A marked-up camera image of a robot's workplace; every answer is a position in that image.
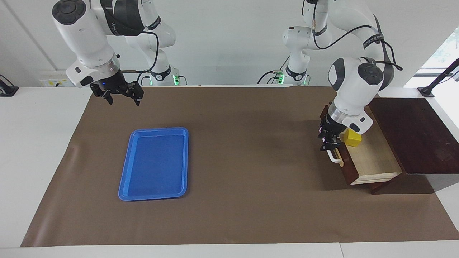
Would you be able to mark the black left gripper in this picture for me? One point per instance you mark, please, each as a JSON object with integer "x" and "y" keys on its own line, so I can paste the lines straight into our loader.
{"x": 329, "y": 129}

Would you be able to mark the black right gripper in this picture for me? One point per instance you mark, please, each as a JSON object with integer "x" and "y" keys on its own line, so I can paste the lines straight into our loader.
{"x": 118, "y": 86}

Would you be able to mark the yellow cube block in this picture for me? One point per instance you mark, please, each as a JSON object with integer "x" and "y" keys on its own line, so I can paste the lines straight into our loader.
{"x": 353, "y": 139}

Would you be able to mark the dark wooden drawer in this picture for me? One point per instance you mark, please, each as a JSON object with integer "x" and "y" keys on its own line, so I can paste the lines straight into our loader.
{"x": 376, "y": 157}

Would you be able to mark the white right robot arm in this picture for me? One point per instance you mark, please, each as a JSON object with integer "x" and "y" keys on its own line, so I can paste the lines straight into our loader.
{"x": 86, "y": 36}

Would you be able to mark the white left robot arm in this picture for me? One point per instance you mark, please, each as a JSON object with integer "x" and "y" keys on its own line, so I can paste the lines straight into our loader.
{"x": 355, "y": 89}

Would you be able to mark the dark wooden drawer cabinet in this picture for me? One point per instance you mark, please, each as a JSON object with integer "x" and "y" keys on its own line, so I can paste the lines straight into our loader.
{"x": 423, "y": 136}

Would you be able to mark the blue plastic tray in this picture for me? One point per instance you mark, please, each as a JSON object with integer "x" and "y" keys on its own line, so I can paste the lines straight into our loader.
{"x": 154, "y": 165}

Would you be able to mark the brown paper table mat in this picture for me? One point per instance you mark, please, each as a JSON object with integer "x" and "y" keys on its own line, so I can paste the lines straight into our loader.
{"x": 233, "y": 179}

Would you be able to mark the white wall power outlet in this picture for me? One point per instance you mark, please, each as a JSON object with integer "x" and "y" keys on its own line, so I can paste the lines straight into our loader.
{"x": 53, "y": 79}

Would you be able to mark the black table clamp mount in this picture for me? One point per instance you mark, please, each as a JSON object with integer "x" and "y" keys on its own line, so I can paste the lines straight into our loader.
{"x": 7, "y": 89}

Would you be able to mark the black camera stand pole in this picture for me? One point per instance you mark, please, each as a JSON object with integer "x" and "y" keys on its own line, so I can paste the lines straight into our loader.
{"x": 441, "y": 77}

